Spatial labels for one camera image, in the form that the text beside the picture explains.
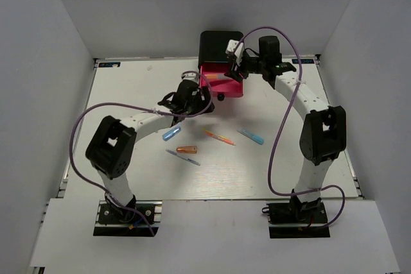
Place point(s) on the pink top drawer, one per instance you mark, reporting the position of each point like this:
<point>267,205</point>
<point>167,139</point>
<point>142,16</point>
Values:
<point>222,89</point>

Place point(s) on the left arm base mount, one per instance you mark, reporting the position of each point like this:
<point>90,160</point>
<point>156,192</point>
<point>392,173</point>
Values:
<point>117,222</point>

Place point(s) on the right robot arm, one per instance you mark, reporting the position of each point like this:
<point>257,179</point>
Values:
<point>323,134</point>

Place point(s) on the blue thin pen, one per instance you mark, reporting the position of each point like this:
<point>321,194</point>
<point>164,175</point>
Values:
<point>187,159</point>

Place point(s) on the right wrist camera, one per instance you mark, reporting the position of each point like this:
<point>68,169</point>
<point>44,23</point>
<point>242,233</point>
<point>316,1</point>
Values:
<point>234,48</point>

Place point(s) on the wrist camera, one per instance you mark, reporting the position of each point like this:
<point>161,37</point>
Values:
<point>191,76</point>
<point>234,48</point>

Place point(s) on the black drawer cabinet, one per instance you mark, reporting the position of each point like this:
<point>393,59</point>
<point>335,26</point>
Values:
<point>213,44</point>

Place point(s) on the left blue table label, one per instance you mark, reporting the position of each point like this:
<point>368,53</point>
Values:
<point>109,64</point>

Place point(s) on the orange transparent correction tape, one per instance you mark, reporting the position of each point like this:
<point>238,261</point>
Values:
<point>187,149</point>

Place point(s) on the orange highlighter pen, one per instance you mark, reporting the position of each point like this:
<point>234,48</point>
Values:
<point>219,137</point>

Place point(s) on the blue transparent correction tape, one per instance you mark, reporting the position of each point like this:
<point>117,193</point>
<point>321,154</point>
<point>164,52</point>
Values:
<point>171,133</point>

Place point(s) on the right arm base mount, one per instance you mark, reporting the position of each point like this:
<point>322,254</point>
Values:
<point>297,220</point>

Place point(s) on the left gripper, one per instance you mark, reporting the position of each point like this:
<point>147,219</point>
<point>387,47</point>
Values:
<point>202,103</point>

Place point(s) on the yellow highlighter pen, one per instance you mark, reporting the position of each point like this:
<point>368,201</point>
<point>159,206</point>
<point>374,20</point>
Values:
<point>211,133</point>

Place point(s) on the blue table label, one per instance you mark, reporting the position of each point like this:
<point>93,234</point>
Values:
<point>303,61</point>
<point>109,64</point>

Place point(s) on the right blue table label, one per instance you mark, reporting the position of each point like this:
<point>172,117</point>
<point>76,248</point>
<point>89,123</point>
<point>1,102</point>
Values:
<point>303,61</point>

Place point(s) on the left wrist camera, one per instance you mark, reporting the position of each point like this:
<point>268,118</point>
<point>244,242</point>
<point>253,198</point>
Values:
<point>191,76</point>

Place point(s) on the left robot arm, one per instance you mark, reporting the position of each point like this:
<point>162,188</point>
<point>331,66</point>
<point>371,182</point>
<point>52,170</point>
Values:
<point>110,149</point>

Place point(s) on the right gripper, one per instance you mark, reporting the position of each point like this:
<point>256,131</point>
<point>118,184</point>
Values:
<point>234,72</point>

